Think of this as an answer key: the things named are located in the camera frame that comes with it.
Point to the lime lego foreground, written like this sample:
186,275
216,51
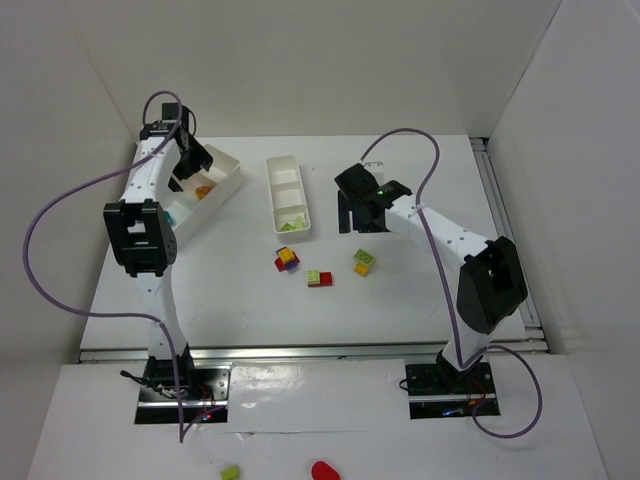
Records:
230,473

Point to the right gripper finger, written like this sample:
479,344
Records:
357,223
344,214

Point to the red oval lego foreground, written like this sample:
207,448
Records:
321,470

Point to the red yellow purple lego stack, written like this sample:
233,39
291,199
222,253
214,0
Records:
286,259

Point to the centre white compartment tray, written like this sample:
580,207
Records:
287,196

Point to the front aluminium rail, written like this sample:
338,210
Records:
403,350

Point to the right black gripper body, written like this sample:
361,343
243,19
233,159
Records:
353,212

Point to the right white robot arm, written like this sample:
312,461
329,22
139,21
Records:
482,278

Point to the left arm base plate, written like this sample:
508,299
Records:
204,392

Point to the teal arched lego brick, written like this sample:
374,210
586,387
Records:
170,218

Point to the lime and yellow lego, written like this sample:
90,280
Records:
364,261

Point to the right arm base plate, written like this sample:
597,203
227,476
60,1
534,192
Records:
430,398

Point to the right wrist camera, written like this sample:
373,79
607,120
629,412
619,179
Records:
375,168

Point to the white compartment tray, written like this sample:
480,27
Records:
287,196
189,213

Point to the left white compartment tray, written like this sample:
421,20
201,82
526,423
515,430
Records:
189,213

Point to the yellow oval lego piece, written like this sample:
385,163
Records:
202,191

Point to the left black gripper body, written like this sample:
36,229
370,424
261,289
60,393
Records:
195,158

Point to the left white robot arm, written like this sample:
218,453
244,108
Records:
144,243

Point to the lime and red lego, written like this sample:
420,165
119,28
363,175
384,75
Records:
317,278

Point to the lime lego brick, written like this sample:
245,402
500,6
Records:
298,223

